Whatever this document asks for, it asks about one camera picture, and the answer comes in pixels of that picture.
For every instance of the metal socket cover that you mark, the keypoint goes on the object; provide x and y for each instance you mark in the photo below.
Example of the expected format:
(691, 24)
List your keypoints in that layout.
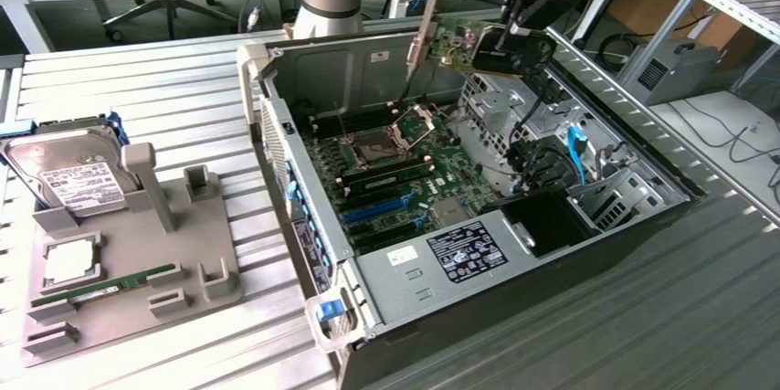
(418, 127)

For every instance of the green motherboard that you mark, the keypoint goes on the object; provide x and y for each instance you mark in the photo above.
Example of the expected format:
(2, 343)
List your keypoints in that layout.
(439, 171)

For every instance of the hard disk in blue carrier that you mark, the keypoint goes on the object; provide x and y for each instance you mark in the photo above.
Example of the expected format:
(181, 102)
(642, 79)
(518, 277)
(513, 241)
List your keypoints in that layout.
(67, 166)

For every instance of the green RAM stick on rack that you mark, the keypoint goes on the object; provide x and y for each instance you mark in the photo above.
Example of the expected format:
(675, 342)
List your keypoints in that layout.
(103, 288)

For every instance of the metal disk bay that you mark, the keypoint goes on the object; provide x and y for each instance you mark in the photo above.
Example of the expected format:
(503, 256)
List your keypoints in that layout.
(622, 198)

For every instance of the silver CPU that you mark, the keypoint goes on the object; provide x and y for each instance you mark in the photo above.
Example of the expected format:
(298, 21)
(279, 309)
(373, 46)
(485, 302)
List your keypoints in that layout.
(70, 262)

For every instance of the CPU socket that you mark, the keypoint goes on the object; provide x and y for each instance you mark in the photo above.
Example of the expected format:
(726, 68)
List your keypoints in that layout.
(369, 150)

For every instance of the open PC case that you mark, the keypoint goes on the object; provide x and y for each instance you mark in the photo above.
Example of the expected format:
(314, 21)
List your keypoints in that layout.
(390, 61)

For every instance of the grey computer tower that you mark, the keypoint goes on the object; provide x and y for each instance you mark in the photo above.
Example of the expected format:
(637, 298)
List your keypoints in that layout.
(683, 70)

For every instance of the black graphics card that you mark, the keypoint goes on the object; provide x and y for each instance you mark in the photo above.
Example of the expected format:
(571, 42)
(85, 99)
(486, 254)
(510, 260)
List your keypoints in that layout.
(494, 54)

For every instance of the metal drive cage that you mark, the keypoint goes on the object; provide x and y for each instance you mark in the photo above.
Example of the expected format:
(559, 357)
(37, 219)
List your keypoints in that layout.
(487, 107)

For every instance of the installed RAM stick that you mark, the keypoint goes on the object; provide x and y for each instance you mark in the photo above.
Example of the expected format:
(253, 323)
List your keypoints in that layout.
(385, 180)

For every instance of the black office chair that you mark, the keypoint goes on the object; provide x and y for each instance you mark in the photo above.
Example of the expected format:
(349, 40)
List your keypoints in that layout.
(167, 8)

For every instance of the grey parts rack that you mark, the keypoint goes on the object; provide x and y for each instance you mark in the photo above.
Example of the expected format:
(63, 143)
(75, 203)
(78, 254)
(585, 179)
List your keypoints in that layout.
(183, 235)

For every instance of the thin metal locking lever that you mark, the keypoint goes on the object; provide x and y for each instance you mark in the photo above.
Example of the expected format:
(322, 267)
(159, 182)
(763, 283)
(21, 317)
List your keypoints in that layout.
(343, 125)

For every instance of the silver power supply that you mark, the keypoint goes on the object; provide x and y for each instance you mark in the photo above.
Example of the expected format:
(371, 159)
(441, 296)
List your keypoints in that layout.
(427, 280)

